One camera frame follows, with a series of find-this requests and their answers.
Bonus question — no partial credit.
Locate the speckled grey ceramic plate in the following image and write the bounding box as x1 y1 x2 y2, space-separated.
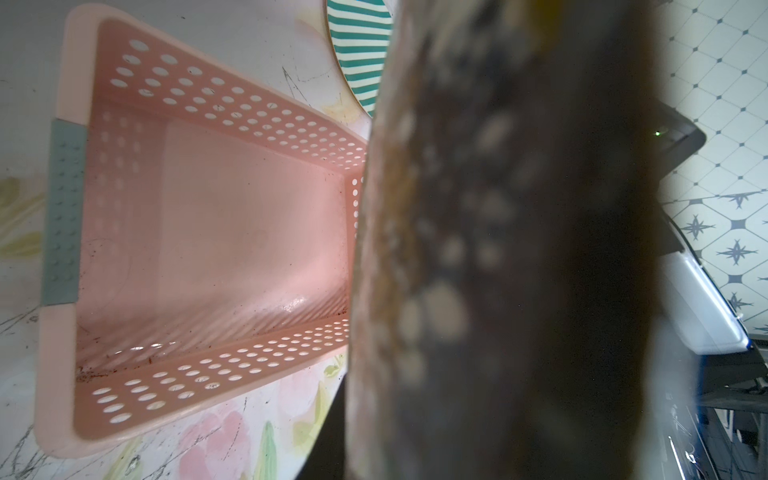
346 1 658 479

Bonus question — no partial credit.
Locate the pink perforated plastic basket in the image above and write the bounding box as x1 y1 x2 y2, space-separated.
34 4 367 458

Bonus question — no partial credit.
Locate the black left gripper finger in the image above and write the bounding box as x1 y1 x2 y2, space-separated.
296 378 347 480

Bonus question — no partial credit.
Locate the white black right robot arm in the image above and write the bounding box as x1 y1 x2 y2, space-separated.
648 211 767 414

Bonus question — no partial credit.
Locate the green white striped plate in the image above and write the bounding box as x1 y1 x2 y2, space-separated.
326 0 394 117

